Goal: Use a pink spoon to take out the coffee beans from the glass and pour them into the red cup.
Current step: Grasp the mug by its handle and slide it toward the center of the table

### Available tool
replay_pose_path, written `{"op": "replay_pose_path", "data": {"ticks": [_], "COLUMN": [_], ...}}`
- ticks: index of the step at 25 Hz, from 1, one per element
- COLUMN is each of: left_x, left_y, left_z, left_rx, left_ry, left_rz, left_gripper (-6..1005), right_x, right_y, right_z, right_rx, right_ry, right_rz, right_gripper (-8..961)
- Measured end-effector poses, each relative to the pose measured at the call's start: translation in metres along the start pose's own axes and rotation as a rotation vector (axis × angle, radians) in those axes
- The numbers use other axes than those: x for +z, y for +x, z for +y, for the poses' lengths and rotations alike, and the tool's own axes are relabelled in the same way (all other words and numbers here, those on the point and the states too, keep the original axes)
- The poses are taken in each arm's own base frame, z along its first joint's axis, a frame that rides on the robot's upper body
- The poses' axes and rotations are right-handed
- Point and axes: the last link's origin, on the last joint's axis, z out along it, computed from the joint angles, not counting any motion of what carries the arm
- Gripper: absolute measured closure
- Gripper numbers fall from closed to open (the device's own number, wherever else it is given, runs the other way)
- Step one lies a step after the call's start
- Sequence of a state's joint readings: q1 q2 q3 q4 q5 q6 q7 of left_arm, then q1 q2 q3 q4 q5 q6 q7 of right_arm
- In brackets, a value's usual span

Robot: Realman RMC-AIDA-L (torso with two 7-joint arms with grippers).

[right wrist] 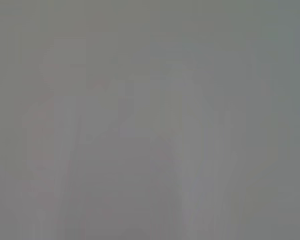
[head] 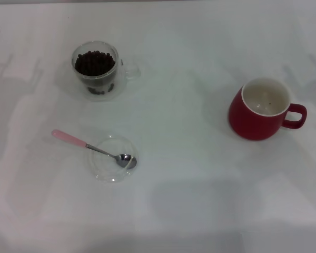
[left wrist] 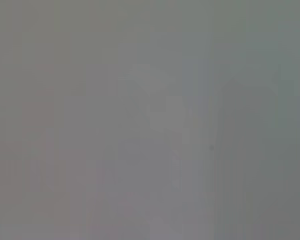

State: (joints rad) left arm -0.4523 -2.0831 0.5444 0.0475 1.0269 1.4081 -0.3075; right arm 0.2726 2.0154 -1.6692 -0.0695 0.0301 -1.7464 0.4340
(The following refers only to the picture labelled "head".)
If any pink-handled metal spoon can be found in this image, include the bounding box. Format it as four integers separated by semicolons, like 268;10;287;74
51;129;137;170

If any red ceramic mug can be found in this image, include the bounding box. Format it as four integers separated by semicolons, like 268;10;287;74
228;77;308;141

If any coffee bean pile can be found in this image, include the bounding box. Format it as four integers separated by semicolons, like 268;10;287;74
74;50;116;96

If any clear glass saucer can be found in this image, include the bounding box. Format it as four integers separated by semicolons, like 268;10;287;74
88;134;140;184

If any clear double-wall glass cup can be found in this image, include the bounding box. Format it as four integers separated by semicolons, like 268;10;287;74
70;41;142;102

